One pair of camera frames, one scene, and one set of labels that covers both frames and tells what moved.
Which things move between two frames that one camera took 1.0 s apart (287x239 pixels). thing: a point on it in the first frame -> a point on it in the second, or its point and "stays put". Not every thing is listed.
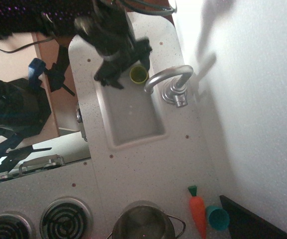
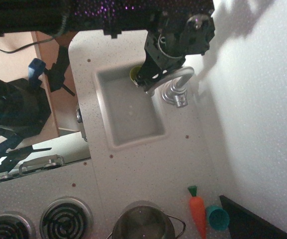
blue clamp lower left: [2, 152] stays put
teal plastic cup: [218, 218] stays put
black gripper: [110, 70] -> [166, 49]
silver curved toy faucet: [174, 90] stays put
